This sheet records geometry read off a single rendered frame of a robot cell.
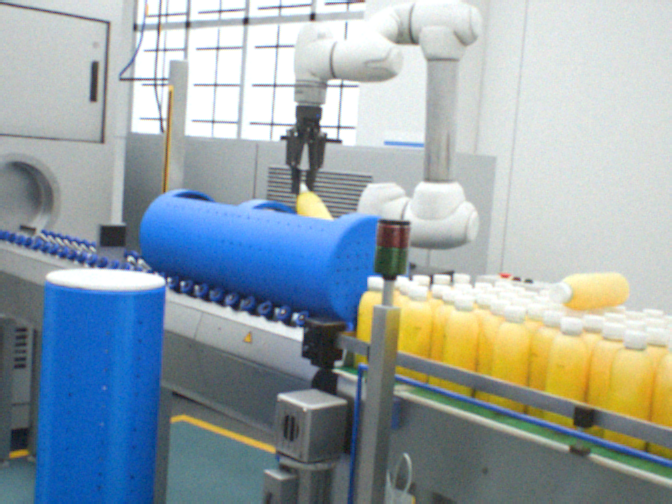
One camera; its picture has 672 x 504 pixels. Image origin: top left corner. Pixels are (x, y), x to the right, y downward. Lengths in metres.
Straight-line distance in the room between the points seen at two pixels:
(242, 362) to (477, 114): 3.15
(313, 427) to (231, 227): 0.76
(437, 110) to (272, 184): 1.82
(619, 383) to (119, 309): 1.11
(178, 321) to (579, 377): 1.33
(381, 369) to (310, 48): 0.99
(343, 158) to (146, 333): 2.20
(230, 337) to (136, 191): 2.91
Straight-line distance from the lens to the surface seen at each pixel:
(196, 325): 2.56
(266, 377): 2.32
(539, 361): 1.73
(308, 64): 2.33
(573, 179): 4.96
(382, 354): 1.64
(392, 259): 1.60
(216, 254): 2.44
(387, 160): 4.01
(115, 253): 3.25
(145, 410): 2.20
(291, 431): 1.89
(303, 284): 2.16
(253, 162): 4.56
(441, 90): 2.77
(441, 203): 2.75
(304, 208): 2.31
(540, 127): 5.06
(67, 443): 2.19
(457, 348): 1.80
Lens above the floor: 1.35
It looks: 6 degrees down
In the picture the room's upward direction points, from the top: 4 degrees clockwise
